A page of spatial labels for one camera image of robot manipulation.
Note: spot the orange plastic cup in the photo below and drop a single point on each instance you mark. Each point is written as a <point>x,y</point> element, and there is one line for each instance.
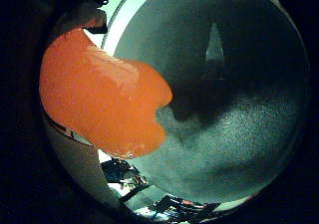
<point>99,94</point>

